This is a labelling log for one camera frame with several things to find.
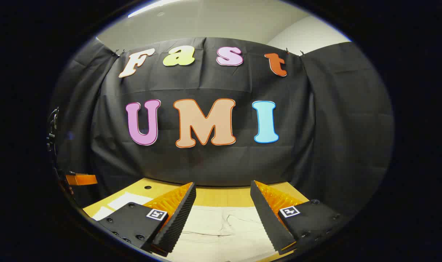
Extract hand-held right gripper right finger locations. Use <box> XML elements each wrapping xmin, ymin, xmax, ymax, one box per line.
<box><xmin>250</xmin><ymin>180</ymin><xmax>344</xmax><ymax>255</ymax></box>

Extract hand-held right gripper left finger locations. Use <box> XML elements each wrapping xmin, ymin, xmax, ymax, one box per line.
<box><xmin>92</xmin><ymin>182</ymin><xmax>197</xmax><ymax>257</ymax></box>

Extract white jeans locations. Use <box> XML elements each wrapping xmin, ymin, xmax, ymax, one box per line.
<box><xmin>92</xmin><ymin>192</ymin><xmax>281</xmax><ymax>262</ymax></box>

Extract black backdrop cloth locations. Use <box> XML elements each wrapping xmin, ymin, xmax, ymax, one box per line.
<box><xmin>48</xmin><ymin>36</ymin><xmax>395</xmax><ymax>221</ymax></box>

